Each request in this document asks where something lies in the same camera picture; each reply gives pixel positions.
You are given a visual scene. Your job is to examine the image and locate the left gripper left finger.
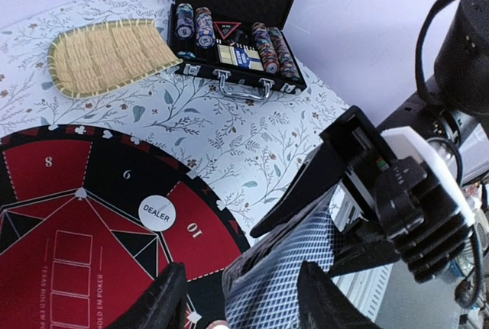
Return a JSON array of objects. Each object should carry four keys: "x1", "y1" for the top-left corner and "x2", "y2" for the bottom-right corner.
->
[{"x1": 108, "y1": 263, "x2": 187, "y2": 328}]

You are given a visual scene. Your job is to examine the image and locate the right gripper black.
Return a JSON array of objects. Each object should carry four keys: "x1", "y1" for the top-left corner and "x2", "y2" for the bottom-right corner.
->
[{"x1": 250, "y1": 106, "x2": 474, "y2": 283}]

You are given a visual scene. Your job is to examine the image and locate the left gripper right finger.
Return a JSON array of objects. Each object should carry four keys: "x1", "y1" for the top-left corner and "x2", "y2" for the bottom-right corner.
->
[{"x1": 297, "y1": 261, "x2": 379, "y2": 329}]

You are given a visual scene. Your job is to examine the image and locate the white dealer button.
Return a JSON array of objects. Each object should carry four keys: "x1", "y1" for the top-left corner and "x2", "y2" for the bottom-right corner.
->
[{"x1": 138, "y1": 195, "x2": 176, "y2": 232}]

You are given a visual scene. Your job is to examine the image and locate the round red black poker mat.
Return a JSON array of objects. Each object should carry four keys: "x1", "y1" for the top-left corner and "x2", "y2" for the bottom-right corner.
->
[{"x1": 1, "y1": 124, "x2": 249, "y2": 328}]

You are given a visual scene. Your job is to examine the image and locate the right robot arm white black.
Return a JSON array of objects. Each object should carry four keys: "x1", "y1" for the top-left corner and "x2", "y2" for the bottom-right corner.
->
[{"x1": 321, "y1": 0, "x2": 488, "y2": 282}]

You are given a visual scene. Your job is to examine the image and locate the blue Texas Hold'em card box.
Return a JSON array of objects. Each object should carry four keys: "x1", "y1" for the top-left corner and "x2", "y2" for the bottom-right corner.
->
[{"x1": 217, "y1": 44, "x2": 264, "y2": 71}]

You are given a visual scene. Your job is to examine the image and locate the right multicolour chip row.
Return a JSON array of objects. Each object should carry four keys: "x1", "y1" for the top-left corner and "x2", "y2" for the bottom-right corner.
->
[{"x1": 251, "y1": 22, "x2": 301, "y2": 82}]

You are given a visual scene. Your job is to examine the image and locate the red triangular all-in marker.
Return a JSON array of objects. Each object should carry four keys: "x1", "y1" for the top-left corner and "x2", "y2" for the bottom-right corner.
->
[{"x1": 213, "y1": 21, "x2": 241, "y2": 40}]

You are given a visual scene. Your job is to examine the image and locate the black poker set case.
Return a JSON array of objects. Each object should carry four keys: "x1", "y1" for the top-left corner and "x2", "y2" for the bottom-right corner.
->
[{"x1": 168, "y1": 0, "x2": 306, "y2": 100}]

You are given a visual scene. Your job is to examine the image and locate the middle long chip row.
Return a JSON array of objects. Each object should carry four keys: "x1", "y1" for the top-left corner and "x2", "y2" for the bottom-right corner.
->
[{"x1": 194, "y1": 7, "x2": 215, "y2": 49}]

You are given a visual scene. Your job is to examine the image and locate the woven bamboo tray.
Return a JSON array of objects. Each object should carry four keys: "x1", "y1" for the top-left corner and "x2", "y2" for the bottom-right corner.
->
[{"x1": 47, "y1": 18, "x2": 183, "y2": 99}]

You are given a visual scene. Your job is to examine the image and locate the aluminium front rail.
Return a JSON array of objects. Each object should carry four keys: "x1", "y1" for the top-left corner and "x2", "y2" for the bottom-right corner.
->
[{"x1": 328, "y1": 187, "x2": 394, "y2": 322}]

